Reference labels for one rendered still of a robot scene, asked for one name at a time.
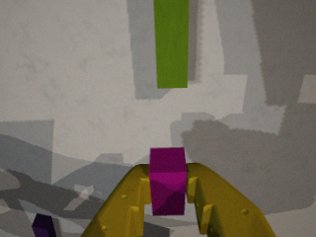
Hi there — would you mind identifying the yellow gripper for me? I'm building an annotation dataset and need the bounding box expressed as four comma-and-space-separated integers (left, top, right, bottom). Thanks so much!
80, 163, 276, 237

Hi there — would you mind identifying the magenta rectangular block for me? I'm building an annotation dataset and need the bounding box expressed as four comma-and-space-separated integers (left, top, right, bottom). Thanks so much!
149, 147, 187, 216

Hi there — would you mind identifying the dark grey rod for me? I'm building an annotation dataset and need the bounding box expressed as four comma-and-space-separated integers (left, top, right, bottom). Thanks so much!
141, 221, 170, 237

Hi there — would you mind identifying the dark purple rod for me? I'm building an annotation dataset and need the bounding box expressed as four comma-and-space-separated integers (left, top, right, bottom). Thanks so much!
32, 213, 56, 237

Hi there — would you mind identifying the lime green rectangular block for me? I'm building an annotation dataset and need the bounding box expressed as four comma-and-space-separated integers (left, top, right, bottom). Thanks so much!
153, 0, 189, 89

